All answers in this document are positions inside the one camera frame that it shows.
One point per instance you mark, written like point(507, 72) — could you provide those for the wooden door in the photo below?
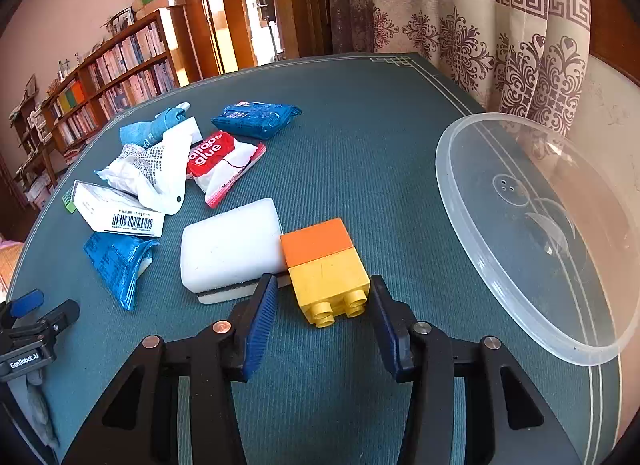
point(260, 0)

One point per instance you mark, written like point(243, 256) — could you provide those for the clear plastic bowl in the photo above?
point(540, 240)

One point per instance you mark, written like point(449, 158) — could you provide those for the cream patterned curtain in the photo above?
point(475, 25)

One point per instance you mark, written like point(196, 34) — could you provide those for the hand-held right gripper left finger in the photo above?
point(260, 327)

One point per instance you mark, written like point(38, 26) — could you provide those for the white sponge with black layer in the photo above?
point(230, 250)

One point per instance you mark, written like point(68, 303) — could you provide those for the dark blue packet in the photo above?
point(257, 117)

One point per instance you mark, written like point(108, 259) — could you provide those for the orange and yellow toy block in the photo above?
point(325, 270)

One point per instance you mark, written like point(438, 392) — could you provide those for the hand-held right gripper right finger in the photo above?
point(387, 332)

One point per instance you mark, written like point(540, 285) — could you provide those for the blue cloth with white ribbon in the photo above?
point(150, 127)

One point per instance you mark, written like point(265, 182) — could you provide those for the wooden bookshelf with books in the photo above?
point(95, 85)

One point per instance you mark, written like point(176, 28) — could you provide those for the light blue packet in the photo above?
point(117, 260)

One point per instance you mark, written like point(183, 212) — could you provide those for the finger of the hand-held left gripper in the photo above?
point(26, 303)
point(60, 314)

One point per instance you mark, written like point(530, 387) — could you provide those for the red and white glue packet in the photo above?
point(225, 162)

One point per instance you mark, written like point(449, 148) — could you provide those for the white barcode box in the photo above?
point(112, 210)

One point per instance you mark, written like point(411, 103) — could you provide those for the white printed packet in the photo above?
point(150, 170)

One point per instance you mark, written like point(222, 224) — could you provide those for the brown wooden wall panel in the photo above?
point(615, 20)

